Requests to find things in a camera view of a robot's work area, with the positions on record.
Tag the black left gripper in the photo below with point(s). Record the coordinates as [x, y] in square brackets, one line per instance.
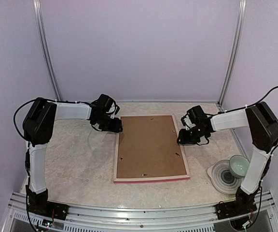
[116, 127]

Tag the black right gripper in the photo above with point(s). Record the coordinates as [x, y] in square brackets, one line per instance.
[184, 139]

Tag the brown cardboard backing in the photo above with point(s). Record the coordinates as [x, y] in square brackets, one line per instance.
[151, 147]

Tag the pink wooden picture frame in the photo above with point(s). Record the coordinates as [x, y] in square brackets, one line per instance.
[151, 180]

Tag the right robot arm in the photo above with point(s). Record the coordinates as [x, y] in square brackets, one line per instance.
[262, 125]

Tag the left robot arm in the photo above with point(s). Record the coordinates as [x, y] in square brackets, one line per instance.
[38, 127]

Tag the green ceramic bowl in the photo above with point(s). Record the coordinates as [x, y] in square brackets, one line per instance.
[238, 166]

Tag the white swirl plate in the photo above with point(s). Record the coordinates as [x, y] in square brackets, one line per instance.
[222, 179]

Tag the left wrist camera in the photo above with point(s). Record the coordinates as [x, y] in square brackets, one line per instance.
[117, 108]

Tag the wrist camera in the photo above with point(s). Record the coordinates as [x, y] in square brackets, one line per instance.
[117, 108]
[186, 121]

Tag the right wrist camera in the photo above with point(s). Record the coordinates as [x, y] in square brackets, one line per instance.
[186, 121]

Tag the aluminium front rail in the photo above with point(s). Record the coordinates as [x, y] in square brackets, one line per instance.
[80, 218]

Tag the right aluminium corner post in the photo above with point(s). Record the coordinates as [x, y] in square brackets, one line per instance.
[234, 51]

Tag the aluminium corner post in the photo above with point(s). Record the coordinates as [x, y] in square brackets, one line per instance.
[45, 49]
[234, 51]

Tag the left aluminium corner post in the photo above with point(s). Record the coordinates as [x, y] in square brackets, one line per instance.
[45, 49]

